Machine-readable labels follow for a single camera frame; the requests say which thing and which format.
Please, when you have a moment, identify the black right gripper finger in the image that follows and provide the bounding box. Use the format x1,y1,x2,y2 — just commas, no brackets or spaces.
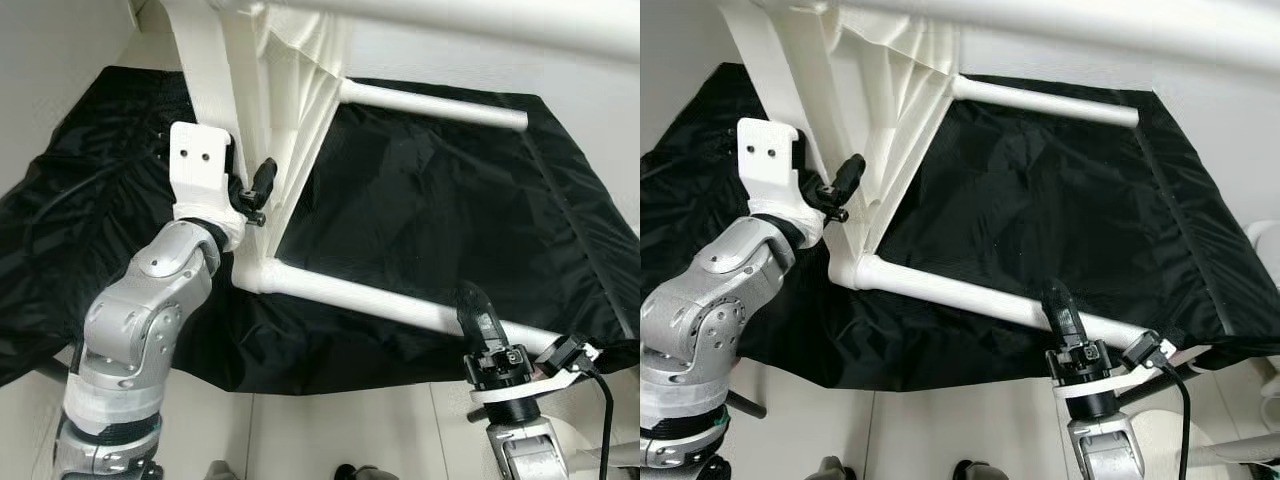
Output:
1039,279,1088,349
456,282,507,351

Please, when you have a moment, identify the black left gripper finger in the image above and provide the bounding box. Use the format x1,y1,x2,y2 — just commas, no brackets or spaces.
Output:
250,157,280,211
828,152,868,208

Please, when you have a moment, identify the white plastic table leg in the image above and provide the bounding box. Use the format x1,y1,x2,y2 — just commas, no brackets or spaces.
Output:
950,74,1141,129
232,255,603,363
800,0,1280,73
828,253,1189,353
210,0,641,63
338,78,529,132

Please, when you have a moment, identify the white plastic table top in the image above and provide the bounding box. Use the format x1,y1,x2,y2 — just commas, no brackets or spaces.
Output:
158,0,353,293
713,0,963,289

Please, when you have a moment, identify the black cloth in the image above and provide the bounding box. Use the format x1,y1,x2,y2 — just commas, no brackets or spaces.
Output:
640,62,1280,393
0,65,641,396

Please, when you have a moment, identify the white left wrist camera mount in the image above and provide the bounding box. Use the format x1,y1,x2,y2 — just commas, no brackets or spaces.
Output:
168,121,247,249
735,116,813,243

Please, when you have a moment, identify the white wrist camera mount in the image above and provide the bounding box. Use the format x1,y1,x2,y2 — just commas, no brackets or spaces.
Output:
468,336,603,406
168,121,247,249
1050,333,1193,403
735,116,813,243

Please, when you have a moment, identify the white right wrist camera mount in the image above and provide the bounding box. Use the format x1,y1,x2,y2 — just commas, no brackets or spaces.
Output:
468,336,603,406
1050,333,1193,403

